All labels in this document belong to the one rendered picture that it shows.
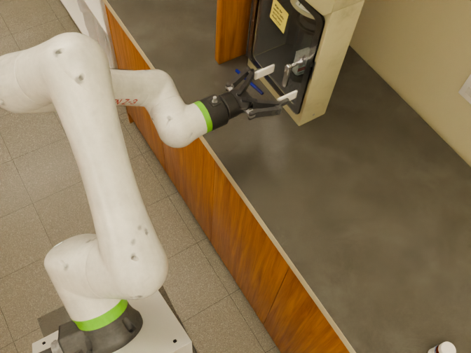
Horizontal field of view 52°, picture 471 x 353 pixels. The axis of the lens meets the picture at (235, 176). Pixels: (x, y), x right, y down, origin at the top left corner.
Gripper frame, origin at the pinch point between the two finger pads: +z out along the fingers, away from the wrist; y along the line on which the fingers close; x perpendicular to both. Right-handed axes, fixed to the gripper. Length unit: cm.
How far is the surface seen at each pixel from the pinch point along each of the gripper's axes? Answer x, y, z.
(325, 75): -1.5, -5.4, 12.7
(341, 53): -8.8, -5.4, 16.6
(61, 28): 114, 185, -24
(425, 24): -7, -7, 50
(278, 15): -12.7, 12.9, 6.3
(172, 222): 114, 27, -28
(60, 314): 21, -24, -83
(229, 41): 10.9, 31.6, 2.4
